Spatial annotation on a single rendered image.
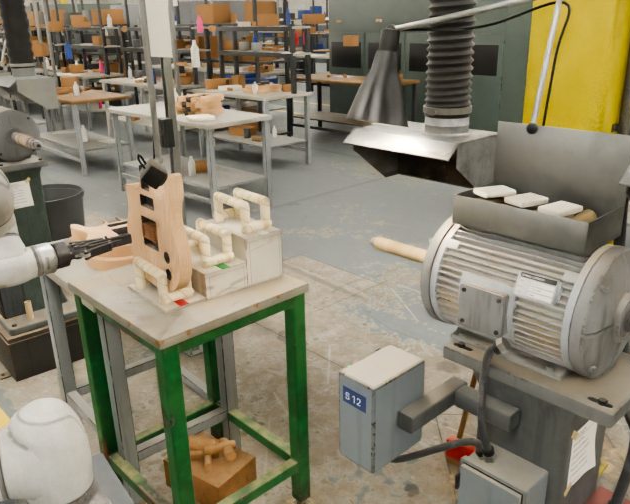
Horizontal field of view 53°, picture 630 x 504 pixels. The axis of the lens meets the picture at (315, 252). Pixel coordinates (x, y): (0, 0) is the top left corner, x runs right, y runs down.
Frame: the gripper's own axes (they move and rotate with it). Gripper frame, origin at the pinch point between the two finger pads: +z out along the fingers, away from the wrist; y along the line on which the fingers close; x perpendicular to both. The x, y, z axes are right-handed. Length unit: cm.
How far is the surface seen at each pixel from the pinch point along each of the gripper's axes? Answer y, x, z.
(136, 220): -8.9, 2.2, 10.0
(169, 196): 15.9, 15.2, 10.0
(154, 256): 1.4, -7.4, 10.0
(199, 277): 10.6, -14.8, 20.3
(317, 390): -34, -115, 106
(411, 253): 87, 11, 34
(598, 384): 134, -3, 34
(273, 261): 14, -15, 47
